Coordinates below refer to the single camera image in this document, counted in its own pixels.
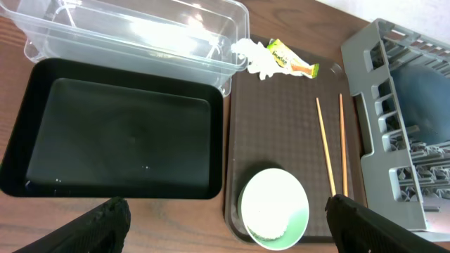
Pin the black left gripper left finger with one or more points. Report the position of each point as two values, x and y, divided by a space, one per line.
102 229

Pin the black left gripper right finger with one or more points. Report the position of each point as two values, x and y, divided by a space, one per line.
355 228

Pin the wooden chopstick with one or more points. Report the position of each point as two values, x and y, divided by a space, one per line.
326 150
343 148

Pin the dark blue plate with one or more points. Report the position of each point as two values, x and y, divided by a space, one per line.
423 96

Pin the grey dishwasher rack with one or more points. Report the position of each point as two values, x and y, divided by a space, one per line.
390 177

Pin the pale green bowl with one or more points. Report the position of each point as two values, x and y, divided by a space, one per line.
274 209

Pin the black plastic bin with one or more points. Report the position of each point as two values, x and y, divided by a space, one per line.
91 131

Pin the dark brown serving tray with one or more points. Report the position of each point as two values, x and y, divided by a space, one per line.
274 124

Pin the yellow green snack wrapper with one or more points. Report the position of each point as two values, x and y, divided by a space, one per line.
290 61

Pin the crumpled white tissue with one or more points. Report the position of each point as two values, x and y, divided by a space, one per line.
260 60

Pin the clear plastic bin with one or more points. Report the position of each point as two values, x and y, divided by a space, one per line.
189 40

